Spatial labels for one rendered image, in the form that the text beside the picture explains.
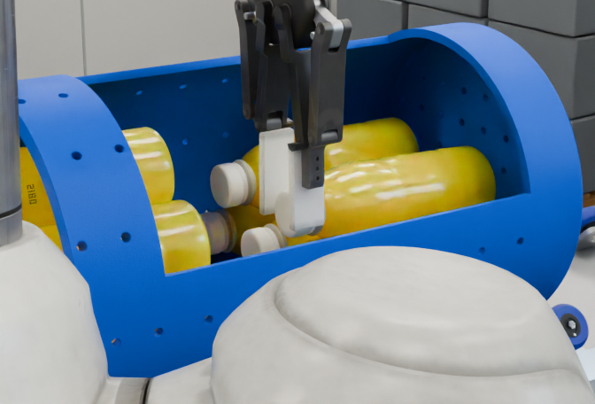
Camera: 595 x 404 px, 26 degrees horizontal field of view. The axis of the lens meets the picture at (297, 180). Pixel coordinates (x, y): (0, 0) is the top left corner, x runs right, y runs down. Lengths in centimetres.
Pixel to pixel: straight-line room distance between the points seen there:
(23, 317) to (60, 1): 433
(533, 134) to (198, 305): 34
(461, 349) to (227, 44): 476
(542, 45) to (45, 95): 331
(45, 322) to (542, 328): 17
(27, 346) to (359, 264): 12
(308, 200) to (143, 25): 394
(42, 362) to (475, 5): 395
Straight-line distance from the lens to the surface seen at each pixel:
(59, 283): 47
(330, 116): 98
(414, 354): 42
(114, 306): 89
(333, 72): 97
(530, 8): 418
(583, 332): 123
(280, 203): 106
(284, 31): 99
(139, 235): 90
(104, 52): 488
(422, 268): 48
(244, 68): 106
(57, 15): 477
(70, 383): 46
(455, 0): 442
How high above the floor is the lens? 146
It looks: 18 degrees down
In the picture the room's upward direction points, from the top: straight up
